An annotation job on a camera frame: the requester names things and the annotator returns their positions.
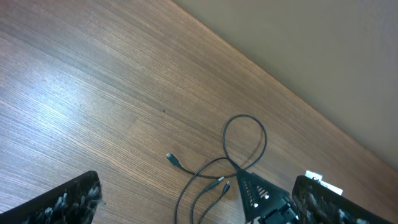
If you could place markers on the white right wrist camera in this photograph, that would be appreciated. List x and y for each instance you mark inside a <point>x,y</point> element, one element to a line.
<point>319,178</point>

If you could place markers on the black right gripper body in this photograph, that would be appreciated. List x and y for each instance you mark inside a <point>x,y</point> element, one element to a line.
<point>280,212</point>

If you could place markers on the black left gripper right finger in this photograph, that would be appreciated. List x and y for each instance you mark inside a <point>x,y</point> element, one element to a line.
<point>317,204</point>

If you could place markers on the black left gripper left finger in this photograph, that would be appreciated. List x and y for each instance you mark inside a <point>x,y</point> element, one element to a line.
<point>74,201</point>

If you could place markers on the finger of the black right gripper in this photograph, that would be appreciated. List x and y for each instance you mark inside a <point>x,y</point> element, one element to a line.
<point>259,196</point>

